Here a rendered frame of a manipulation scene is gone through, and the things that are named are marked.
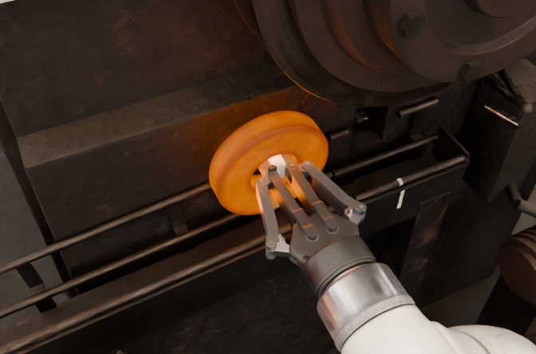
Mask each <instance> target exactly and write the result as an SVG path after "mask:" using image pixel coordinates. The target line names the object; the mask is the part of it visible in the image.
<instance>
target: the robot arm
mask: <svg viewBox="0 0 536 354"><path fill-rule="evenodd" d="M258 169H259V170H260V172H261V174H262V176H263V177H262V178H258V179H257V180H256V196H257V200H258V205H259V209H260V212H261V216H262V221H263V225H264V228H265V232H266V257H267V258H268V259H274V258H275V257H276V255H278V256H284V257H289V258H290V260H291V261H292V262H293V263H294V264H296V265H297V266H298V267H299V268H300V269H301V271H302V272H303V274H304V276H305V278H306V280H307V281H308V283H309V285H310V287H311V288H312V290H313V292H314V293H315V295H316V297H317V299H318V303H317V312H318V314H319V316H320V317H321V319H322V321H323V322H324V324H325V327H326V328H327V329H328V331H329V334H330V335H331V337H332V338H333V340H334V342H335V345H336V347H337V350H338V351H340V352H341V354H536V346H535V345H534V344H533V343H532V342H530V341H529V340H527V339H526V338H525V337H523V336H520V335H519V334H517V333H516V332H512V331H511V330H508V329H505V328H500V327H495V326H488V325H461V326H455V327H450V328H446V327H444V326H442V325H441V324H440V323H438V322H435V321H429V320H428V319H427V318H426V317H425V316H424V315H423V314H422V312H421V311H419V309H418V308H417V307H416V305H415V302H414V300H413V299H412V298H411V297H410V296H409V295H408V294H407V292H406V291H405V289H404V287H403V286H402V285H401V283H400V282H399V281H398V279H397V278H396V276H395V274H394V273H393V272H392V270H391V269H390V268H389V267H388V266H387V265H385V264H383V263H378V262H377V260H376V259H375V257H374V256H373V255H372V253H371V251H370V250H369V248H368V247H367V246H366V244H365V242H364V241H363V240H362V239H361V238H360V235H359V229H358V225H359V223H362V222H363V221H364V218H365V212H366V208H367V207H366V205H365V204H363V203H361V202H359V201H357V200H355V199H352V198H350V197H349V196H348V195H347V194H346V193H345V192H344V191H343V190H342V189H341V188H339V186H338V185H336V184H335V183H334V182H333V181H332V180H331V179H330V178H328V177H327V176H326V175H325V174H324V173H323V172H322V171H320V170H319V169H318V168H317V167H316V166H315V165H314V164H313V163H311V162H310V161H304V162H303V163H295V162H293V161H292V159H291V158H290V157H289V155H288V154H281V155H276V156H274V157H272V158H270V159H268V160H266V161H265V162H264V163H262V164H261V165H260V166H259V167H258ZM285 175H286V183H287V181H288V183H289V184H290V186H291V187H292V189H293V190H294V192H295V194H296V196H297V197H298V198H299V200H300V202H301V204H302V205H303V207H304V208H305V210H306V211H307V213H308V215H309V216H307V215H306V213H305V212H304V210H303V209H302V208H300V206H299V205H298V204H297V202H296V200H295V199H294V197H293V196H292V195H291V193H290V191H289V189H288V188H287V186H286V185H285V183H284V182H283V180H282V179H284V178H285ZM269 191H270V192H271V193H272V195H273V196H274V198H275V200H276V201H277V203H278V205H279V206H280V208H281V209H282V212H283V213H284V215H285V216H286V218H287V220H288V221H289V223H290V226H291V229H292V236H291V240H290V244H289V245H288V244H286V242H285V239H284V237H282V235H281V234H278V223H277V219H276V217H275V213H274V208H273V204H272V202H271V198H270V192H269ZM314 191H316V192H317V193H318V194H319V195H320V196H321V197H322V198H323V199H324V200H325V201H326V202H327V203H328V204H329V205H330V206H332V207H333V208H334V209H335V210H336V211H337V212H338V213H339V214H341V215H342V216H344V218H342V217H341V216H338V215H336V214H334V213H331V212H329V210H328V209H327V207H326V206H325V204H324V203H323V202H322V201H320V199H319V198H318V197H317V195H316V194H315V192H314Z"/></svg>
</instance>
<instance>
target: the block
mask: <svg viewBox="0 0 536 354"><path fill-rule="evenodd" d="M505 70H506V71H507V72H508V73H509V75H510V77H511V78H512V80H513V81H514V83H515V84H516V85H517V86H518V88H519V90H520V91H521V93H522V94H523V96H524V97H525V98H526V100H527V101H528V103H529V104H532V105H533V107H534V110H533V112H532V113H531V114H527V115H526V114H524V113H523V112H522V110H521V109H520V108H519V107H517V106H516V105H515V104H513V103H512V102H510V101H509V100H508V99H507V98H506V97H504V96H503V95H502V94H500V93H499V92H497V91H496V90H495V89H493V88H492V87H491V86H490V85H488V84H487V83H486V82H484V81H483V80H482V82H481V85H480V87H479V91H478V94H477V97H476V100H475V104H474V107H473V109H472V112H471V116H470V119H469V121H468V124H467V128H466V131H465V134H464V137H463V141H462V143H461V144H462V145H463V146H464V147H465V148H466V149H467V150H468V152H469V153H470V154H471V156H470V159H471V160H470V163H469V164H468V166H467V167H466V170H465V172H464V175H463V181H464V182H465V183H466V184H467V185H468V186H469V187H470V188H471V189H472V190H473V191H474V192H475V193H476V194H477V195H478V196H479V198H480V199H481V200H482V201H483V202H485V203H492V202H495V201H497V200H499V199H502V198H505V197H507V193H506V190H505V187H506V186H507V185H508V184H509V183H511V182H512V183H516V186H517V188H518V190H519V189H520V188H521V186H522V184H523V182H524V180H525V178H526V175H527V173H528V171H529V170H530V166H531V164H532V163H533V161H534V157H535V156H536V66H535V65H533V64H532V63H531V62H530V61H528V60H527V59H526V58H522V59H521V60H519V61H517V62H515V63H514V64H512V65H509V66H508V67H506V68H505ZM489 76H490V77H492V78H493V79H495V80H496V81H497V82H498V83H500V84H501V85H503V86H504V87H505V88H507V86H506V84H505V83H504V81H503V79H502V78H501V77H500V76H499V74H498V72H496V73H492V74H490V75H489ZM507 89H508V88H507ZM508 90H509V89H508ZM486 103H491V104H493V105H494V106H495V107H497V108H499V109H501V110H503V111H504V112H506V113H508V114H509V115H511V116H513V117H514V118H516V119H518V120H520V121H522V122H523V125H522V126H521V128H520V129H517V128H515V127H514V126H512V125H510V124H508V123H507V122H506V121H504V120H502V119H500V118H498V117H497V116H495V115H494V114H492V113H490V112H488V111H487V110H486V109H484V106H485V104H486Z"/></svg>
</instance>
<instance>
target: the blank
mask: <svg viewBox="0 0 536 354"><path fill-rule="evenodd" d="M328 153H329V147H328V142H327V139H326V138H325V136H324V134H323V133H322V132H321V130H320V129H319V127H318V126H317V125H316V124H315V122H314V121H313V120H312V119H311V118H310V117H308V116H307V115H305V114H303V113H300V112H295V111H278V112H271V113H267V114H265V115H262V116H259V117H257V118H255V119H253V120H251V121H249V122H247V123H245V124H244V125H243V126H241V127H240V128H238V129H237V130H235V131H234V132H233V133H231V134H230V135H229V136H228V137H227V138H226V139H225V140H224V141H223V143H222V144H221V145H220V146H219V148H218V150H217V151H216V153H215V154H214V156H213V158H212V161H211V165H210V168H209V181H210V185H211V187H212V189H213V191H214V193H215V194H216V196H217V198H218V200H219V202H220V203H221V205H222V206H223V207H225V208H226V209H227V210H229V211H230V212H233V213H236V214H244V215H249V214H261V212H260V209H259V205H258V200H257V196H256V180H257V179H258V178H262V177H263V176H262V174H260V175H253V174H254V172H255V170H256V169H257V168H258V167H259V166H260V165H261V164H262V163H264V162H265V161H266V160H268V159H270V158H272V157H274V156H276V155H281V154H288V155H289V157H290V158H291V159H292V161H293V162H295V163H303V162H304V161H310V162H311V163H313V164H314V165H315V166H316V167H317V168H318V169H319V170H320V171H322V169H323V168H324V166H325V163H326V160H327V158H328ZM282 180H283V182H284V183H285V185H286V186H287V188H288V189H289V191H290V193H291V195H292V196H293V197H294V198H297V196H296V194H295V192H294V190H293V189H292V187H291V186H290V184H289V183H288V181H287V183H286V175H285V178H284V179H282ZM269 192H270V191H269ZM270 198H271V202H272V204H273V208H274V209H276V208H279V207H280V206H279V205H278V203H277V201H276V200H275V198H274V196H273V195H272V193H271V192H270Z"/></svg>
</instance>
